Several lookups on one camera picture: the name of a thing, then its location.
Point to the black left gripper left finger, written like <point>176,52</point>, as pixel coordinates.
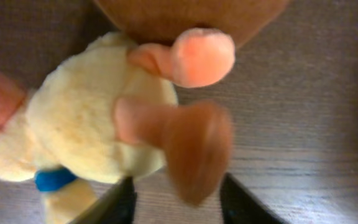
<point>116,206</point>

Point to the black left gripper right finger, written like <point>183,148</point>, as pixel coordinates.
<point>240,206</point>

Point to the cream plush mouse toy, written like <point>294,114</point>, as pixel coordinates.
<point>111,112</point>

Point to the brown plush toy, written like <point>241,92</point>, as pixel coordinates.
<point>162,21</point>

